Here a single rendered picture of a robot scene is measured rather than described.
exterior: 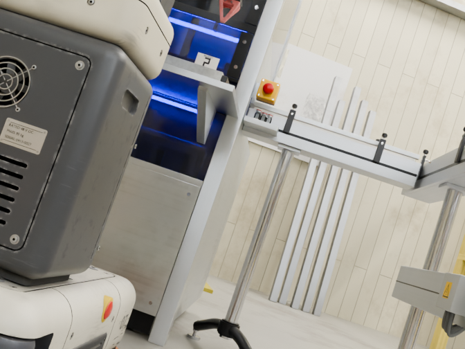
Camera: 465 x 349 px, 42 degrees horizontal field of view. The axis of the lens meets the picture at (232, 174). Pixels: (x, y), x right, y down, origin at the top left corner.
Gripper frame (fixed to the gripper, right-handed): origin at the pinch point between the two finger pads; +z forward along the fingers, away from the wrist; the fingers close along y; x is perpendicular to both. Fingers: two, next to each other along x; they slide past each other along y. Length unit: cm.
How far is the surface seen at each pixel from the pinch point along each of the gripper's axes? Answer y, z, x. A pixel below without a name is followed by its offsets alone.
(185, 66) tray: 1.3, 18.0, 5.9
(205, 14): 33.1, -17.5, 13.6
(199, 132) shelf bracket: 31.8, 27.5, -0.5
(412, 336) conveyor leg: 30, 71, -88
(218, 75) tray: 1.1, 17.6, -4.6
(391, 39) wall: 389, -241, -93
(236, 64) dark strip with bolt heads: 35.4, -2.9, -3.7
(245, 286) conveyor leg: 62, 70, -33
